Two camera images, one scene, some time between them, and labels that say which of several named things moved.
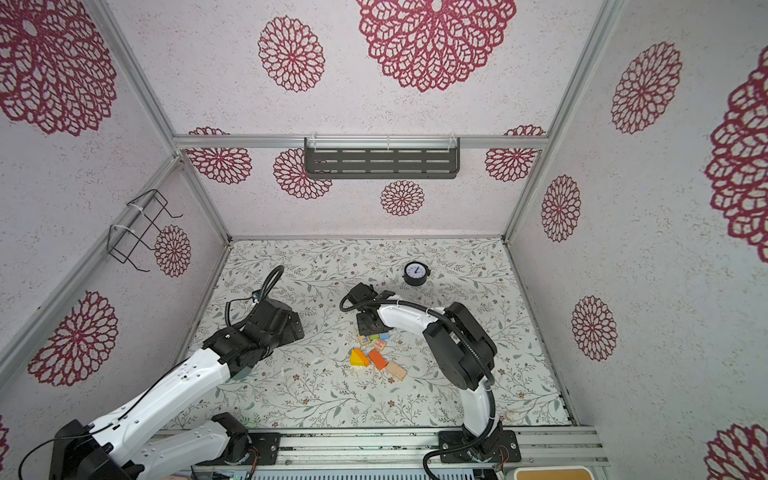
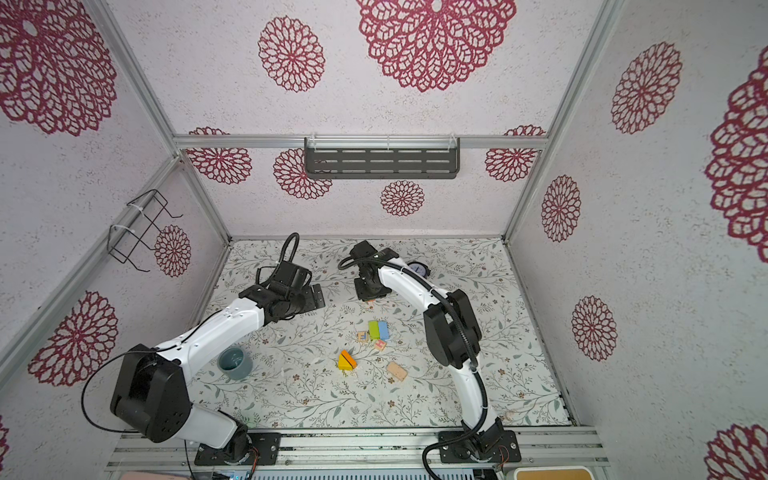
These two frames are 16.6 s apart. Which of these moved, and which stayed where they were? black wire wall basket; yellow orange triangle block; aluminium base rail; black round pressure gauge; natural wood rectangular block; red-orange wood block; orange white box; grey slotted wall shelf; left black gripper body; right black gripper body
Moved: red-orange wood block; left black gripper body; right black gripper body; yellow orange triangle block
Stayed: grey slotted wall shelf; aluminium base rail; black wire wall basket; black round pressure gauge; orange white box; natural wood rectangular block
